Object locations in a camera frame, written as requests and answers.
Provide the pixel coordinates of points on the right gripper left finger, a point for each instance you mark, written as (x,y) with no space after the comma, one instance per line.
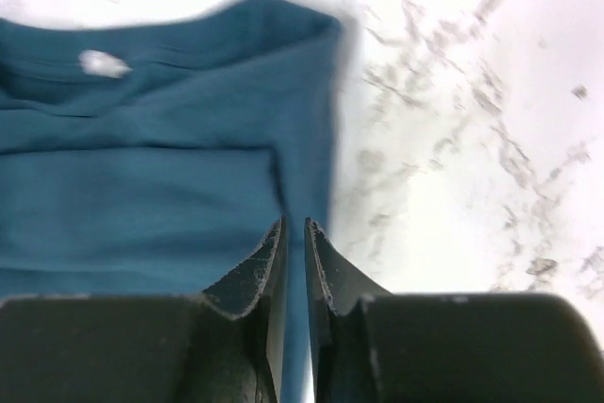
(224,344)

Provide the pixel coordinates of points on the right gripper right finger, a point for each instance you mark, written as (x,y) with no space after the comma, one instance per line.
(370,345)

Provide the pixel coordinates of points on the blue t shirt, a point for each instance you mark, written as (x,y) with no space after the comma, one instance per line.
(149,159)

